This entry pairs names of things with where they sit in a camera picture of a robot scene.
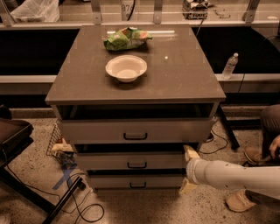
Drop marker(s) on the white paper bowl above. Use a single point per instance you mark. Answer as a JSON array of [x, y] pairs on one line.
[[126, 68]]

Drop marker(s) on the white plastic bag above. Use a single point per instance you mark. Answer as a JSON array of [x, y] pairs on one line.
[[37, 11]]

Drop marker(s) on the green chip bag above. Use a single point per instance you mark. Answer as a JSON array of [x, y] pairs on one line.
[[126, 39]]

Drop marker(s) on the black metal table leg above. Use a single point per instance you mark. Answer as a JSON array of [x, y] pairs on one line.
[[232, 139]]

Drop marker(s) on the grey drawer cabinet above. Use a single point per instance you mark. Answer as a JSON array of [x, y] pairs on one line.
[[178, 84]]

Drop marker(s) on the wire basket with snacks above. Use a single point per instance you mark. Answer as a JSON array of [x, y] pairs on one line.
[[59, 149]]

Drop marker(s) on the black cart left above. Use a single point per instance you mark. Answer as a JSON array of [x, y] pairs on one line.
[[15, 137]]

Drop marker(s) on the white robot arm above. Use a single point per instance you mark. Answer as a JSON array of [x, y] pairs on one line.
[[227, 176]]

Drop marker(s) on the box on back shelf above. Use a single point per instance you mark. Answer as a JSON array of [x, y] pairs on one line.
[[195, 9]]

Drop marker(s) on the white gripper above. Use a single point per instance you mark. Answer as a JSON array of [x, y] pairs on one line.
[[192, 171]]

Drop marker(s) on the grey drawer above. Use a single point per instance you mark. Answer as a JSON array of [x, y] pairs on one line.
[[131, 161], [136, 182], [128, 131]]

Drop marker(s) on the clear plastic water bottle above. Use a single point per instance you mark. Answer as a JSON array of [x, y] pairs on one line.
[[230, 66]]

